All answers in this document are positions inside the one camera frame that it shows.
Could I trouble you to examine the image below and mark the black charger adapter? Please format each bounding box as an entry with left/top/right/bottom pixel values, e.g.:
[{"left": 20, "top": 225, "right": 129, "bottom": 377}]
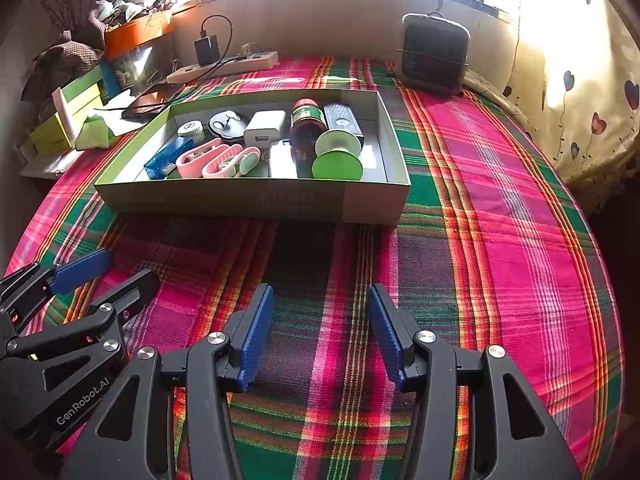
[{"left": 195, "top": 36, "right": 220, "bottom": 66}]

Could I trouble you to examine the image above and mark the black grilled handheld device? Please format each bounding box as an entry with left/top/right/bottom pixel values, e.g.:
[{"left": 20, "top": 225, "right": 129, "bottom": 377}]
[{"left": 322, "top": 102, "right": 365, "bottom": 142}]

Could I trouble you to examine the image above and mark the pale leafy clutter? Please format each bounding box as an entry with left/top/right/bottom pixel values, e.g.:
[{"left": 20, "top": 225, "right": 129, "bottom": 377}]
[{"left": 90, "top": 0, "right": 173, "bottom": 31}]

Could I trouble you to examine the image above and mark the white tissue paper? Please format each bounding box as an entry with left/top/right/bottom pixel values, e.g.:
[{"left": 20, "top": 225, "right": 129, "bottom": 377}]
[{"left": 92, "top": 92, "right": 146, "bottom": 136}]

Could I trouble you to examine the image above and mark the pink plastic clip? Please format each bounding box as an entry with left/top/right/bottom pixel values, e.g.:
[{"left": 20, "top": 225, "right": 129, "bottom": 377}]
[
  {"left": 176, "top": 142, "right": 221, "bottom": 178},
  {"left": 201, "top": 144, "right": 262, "bottom": 179}
]

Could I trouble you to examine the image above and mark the black charging cable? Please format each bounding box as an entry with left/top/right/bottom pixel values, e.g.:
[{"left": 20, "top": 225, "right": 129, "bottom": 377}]
[{"left": 200, "top": 15, "right": 234, "bottom": 68}]

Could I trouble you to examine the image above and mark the grey space heater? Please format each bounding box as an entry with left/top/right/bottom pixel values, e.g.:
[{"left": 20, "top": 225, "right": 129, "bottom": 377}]
[{"left": 395, "top": 12, "right": 471, "bottom": 95}]

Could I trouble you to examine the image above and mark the red-capped brown bottle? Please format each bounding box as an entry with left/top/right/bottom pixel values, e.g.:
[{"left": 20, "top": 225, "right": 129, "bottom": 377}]
[{"left": 290, "top": 99, "right": 328, "bottom": 161}]

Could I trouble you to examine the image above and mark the black round disc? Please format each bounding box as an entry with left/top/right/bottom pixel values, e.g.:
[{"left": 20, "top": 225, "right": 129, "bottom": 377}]
[{"left": 209, "top": 111, "right": 249, "bottom": 139}]

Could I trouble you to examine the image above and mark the heart print curtain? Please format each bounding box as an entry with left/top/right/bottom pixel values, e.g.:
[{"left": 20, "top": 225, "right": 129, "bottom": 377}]
[{"left": 500, "top": 0, "right": 640, "bottom": 186}]

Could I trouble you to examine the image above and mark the yellow green carton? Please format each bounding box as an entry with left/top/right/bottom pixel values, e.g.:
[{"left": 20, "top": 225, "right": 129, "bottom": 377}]
[{"left": 29, "top": 82, "right": 103, "bottom": 156}]

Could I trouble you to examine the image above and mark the white board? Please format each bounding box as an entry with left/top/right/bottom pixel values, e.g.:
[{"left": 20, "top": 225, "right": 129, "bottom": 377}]
[{"left": 20, "top": 145, "right": 76, "bottom": 178}]

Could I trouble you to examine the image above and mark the white power strip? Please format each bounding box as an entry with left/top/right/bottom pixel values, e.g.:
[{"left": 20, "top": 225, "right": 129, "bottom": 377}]
[{"left": 166, "top": 51, "right": 279, "bottom": 84}]

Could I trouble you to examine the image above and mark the blue translucent usb device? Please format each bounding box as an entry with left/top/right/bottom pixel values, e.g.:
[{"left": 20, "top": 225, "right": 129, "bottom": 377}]
[{"left": 144, "top": 139, "right": 197, "bottom": 180}]

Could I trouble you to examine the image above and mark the brown cloth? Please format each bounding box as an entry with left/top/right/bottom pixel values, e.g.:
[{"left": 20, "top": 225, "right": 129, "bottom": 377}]
[{"left": 22, "top": 30, "right": 106, "bottom": 96}]

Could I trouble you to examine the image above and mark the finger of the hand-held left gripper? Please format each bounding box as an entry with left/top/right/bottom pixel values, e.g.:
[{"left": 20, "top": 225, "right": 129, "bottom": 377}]
[
  {"left": 0, "top": 248, "right": 114, "bottom": 341},
  {"left": 0, "top": 268, "right": 161, "bottom": 456}
]

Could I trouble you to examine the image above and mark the plaid blanket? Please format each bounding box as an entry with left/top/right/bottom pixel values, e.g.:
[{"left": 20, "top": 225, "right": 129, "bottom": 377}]
[{"left": 5, "top": 55, "right": 626, "bottom": 480}]

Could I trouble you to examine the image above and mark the black smartphone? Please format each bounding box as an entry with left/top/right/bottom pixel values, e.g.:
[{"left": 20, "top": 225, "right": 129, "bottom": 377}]
[{"left": 121, "top": 82, "right": 186, "bottom": 121}]

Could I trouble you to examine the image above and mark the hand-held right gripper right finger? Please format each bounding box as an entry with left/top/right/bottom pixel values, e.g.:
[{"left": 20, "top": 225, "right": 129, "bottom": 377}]
[{"left": 368, "top": 283, "right": 583, "bottom": 480}]

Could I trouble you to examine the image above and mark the green tissue pack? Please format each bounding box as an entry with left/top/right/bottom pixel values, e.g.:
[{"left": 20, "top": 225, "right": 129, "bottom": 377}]
[{"left": 75, "top": 115, "right": 118, "bottom": 150}]

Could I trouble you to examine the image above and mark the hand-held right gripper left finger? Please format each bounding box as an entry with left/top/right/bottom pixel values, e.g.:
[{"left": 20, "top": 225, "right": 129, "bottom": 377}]
[{"left": 60, "top": 283, "right": 276, "bottom": 480}]

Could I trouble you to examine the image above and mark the white charger plug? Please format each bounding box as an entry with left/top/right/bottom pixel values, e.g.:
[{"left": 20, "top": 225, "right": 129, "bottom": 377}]
[{"left": 244, "top": 111, "right": 288, "bottom": 147}]

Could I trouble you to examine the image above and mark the shallow green cardboard box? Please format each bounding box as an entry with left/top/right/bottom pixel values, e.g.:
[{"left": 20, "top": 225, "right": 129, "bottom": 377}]
[{"left": 94, "top": 89, "right": 412, "bottom": 225}]

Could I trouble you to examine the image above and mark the green spool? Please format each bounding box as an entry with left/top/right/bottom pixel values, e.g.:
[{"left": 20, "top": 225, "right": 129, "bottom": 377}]
[{"left": 312, "top": 129, "right": 362, "bottom": 179}]

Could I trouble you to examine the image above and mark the white tube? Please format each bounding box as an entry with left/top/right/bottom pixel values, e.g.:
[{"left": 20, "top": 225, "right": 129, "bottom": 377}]
[{"left": 52, "top": 87, "right": 81, "bottom": 143}]

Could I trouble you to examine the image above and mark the clear plastic storage box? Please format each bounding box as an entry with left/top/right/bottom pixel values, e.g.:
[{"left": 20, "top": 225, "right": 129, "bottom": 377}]
[{"left": 100, "top": 42, "right": 173, "bottom": 98}]

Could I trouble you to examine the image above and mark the black white rectangular gadget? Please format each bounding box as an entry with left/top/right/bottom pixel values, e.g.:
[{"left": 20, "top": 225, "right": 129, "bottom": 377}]
[{"left": 269, "top": 139, "right": 297, "bottom": 179}]

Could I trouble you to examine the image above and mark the orange bin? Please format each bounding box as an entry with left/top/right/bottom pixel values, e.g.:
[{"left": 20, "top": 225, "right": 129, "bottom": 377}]
[{"left": 104, "top": 10, "right": 176, "bottom": 58}]

